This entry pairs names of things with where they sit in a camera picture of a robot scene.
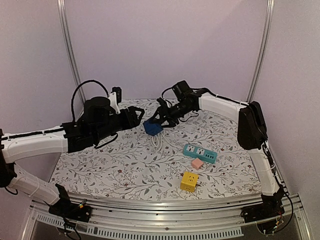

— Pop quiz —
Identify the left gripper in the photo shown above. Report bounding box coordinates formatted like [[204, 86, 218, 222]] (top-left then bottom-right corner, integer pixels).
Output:
[[93, 105, 145, 143]]

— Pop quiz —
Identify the blue cube socket adapter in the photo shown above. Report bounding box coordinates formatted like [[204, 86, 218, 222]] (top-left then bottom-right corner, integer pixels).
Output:
[[143, 119, 163, 137]]

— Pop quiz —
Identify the white cable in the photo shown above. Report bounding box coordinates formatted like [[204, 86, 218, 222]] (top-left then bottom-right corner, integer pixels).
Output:
[[149, 131, 167, 152]]

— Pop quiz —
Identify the pink plug adapter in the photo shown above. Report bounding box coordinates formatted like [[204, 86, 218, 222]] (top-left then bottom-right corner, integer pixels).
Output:
[[191, 158, 204, 170]]

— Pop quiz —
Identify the teal power strip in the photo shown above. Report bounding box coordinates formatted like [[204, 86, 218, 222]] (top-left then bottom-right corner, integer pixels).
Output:
[[183, 144, 218, 164]]

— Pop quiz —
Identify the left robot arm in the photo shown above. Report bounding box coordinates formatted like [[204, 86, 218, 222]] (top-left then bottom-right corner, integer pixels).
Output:
[[0, 87, 145, 217]]

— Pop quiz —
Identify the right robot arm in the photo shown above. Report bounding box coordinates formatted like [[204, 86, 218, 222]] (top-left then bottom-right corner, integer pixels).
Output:
[[143, 80, 285, 218]]

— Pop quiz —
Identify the floral table mat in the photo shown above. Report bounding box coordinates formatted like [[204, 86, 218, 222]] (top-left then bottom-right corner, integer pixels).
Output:
[[50, 110, 262, 201]]

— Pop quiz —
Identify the yellow cube socket adapter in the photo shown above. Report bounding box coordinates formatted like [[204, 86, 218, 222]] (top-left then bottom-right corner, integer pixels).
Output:
[[180, 171, 199, 193]]

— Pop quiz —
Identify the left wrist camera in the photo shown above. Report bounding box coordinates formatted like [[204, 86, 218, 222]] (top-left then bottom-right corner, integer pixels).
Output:
[[109, 86, 122, 115]]

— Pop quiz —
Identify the aluminium front rail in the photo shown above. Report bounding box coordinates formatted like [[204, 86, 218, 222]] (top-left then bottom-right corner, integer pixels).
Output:
[[20, 193, 320, 240]]

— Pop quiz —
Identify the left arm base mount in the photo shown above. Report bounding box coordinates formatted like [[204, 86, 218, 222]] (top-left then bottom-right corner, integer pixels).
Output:
[[48, 198, 93, 223]]

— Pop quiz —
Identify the left aluminium frame post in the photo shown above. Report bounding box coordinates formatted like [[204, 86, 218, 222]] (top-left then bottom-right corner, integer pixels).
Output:
[[56, 0, 88, 107]]

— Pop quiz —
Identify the aluminium frame post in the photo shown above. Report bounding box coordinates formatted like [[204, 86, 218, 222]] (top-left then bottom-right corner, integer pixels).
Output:
[[246, 0, 275, 102], [56, 0, 88, 107]]

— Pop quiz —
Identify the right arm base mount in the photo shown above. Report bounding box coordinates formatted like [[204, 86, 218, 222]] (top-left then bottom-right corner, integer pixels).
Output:
[[240, 200, 285, 223]]

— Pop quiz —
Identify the right aluminium frame post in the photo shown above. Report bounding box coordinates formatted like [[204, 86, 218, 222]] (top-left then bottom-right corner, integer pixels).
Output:
[[246, 0, 275, 102]]

